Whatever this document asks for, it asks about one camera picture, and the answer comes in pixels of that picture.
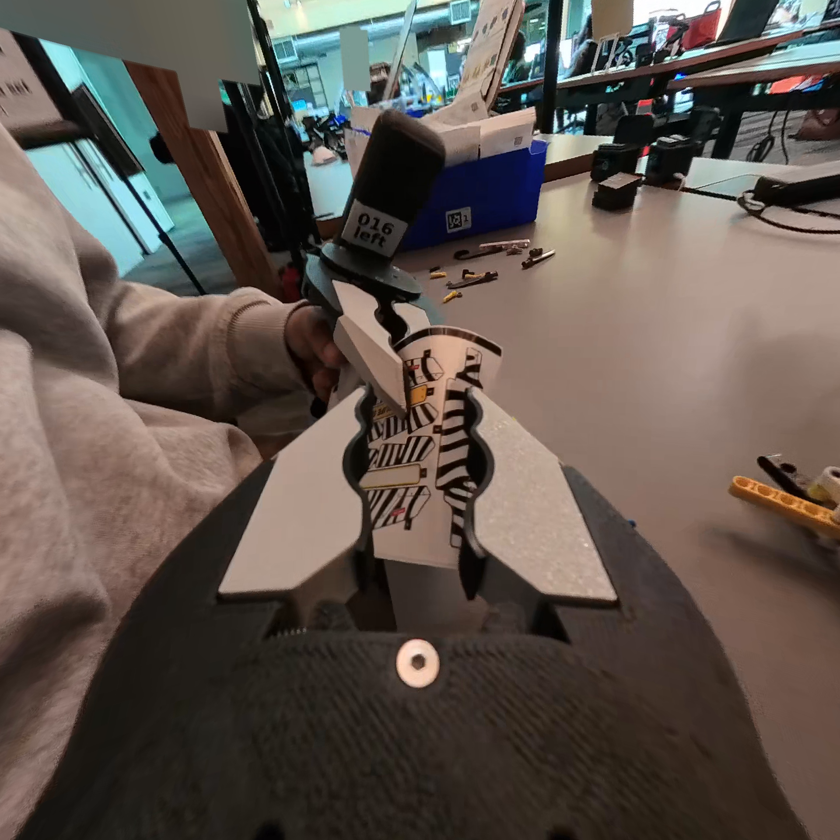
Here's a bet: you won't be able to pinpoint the black power brick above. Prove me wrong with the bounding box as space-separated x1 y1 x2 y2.
751 161 840 206

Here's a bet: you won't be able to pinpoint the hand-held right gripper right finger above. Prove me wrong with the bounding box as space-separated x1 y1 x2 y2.
453 387 620 605

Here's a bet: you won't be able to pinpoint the black cable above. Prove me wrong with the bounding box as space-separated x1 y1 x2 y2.
682 184 840 235

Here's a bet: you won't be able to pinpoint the white paper packets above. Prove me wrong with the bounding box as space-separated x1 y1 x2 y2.
348 107 538 173

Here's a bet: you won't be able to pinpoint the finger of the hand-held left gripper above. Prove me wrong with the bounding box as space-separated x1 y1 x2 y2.
331 281 411 422
377 301 434 347

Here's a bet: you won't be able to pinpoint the wooden-edged background desk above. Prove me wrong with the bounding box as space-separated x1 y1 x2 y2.
499 26 840 94

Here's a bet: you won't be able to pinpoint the blue plastic bin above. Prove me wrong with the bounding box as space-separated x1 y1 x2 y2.
392 136 550 253

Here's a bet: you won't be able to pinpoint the person's grey sweatshirt torso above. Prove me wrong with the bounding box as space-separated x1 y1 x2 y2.
0 121 283 840

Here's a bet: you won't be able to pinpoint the zebra striped sticker sheet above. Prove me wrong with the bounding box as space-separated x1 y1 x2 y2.
357 325 505 568

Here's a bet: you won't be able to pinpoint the red bag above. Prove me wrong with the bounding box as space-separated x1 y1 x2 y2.
681 3 724 48

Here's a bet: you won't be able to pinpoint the black box device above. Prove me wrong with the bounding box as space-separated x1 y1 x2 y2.
592 172 643 211
590 142 641 179
645 134 697 187

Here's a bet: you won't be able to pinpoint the person's left hand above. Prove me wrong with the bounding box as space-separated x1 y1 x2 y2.
283 303 349 396

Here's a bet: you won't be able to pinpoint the wooden post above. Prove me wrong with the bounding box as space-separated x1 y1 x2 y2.
123 61 284 300

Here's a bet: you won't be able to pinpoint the printed cardboard box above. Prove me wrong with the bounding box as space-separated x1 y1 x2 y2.
453 0 526 119

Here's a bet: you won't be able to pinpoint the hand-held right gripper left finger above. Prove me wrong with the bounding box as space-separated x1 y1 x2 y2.
218 386 375 613

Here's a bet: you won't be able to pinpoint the person's left forearm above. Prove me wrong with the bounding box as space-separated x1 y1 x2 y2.
98 279 309 460

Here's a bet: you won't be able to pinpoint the partly built lego model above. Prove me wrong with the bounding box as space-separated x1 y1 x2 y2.
728 451 840 543

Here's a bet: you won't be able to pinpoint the scattered small lego pieces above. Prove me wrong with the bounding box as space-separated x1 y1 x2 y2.
428 238 557 304

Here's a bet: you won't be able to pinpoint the white printed sign board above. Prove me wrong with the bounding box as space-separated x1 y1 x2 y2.
0 29 68 140

